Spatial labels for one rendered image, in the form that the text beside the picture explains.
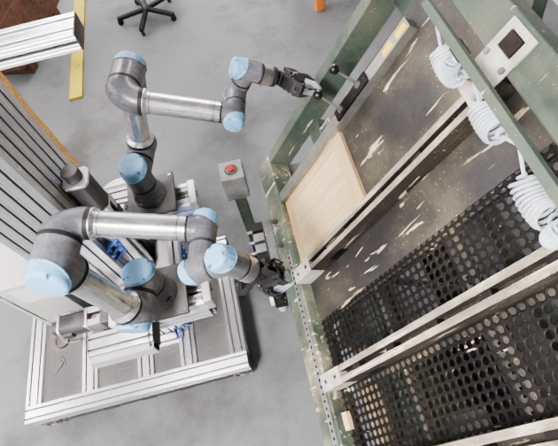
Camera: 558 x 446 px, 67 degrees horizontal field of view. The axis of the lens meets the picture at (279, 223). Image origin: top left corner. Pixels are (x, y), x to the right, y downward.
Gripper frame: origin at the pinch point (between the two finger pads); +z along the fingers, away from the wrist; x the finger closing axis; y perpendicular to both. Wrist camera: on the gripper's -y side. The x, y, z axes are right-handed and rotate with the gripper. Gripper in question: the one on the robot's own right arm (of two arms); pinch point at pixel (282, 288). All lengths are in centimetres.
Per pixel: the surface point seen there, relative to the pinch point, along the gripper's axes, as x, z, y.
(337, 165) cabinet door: 47, 22, 25
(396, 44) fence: 59, -4, 64
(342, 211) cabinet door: 29.6, 24.7, 19.8
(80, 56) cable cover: 347, 48, -188
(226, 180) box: 78, 28, -32
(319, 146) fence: 61, 22, 21
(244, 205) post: 81, 55, -41
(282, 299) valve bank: 17, 49, -28
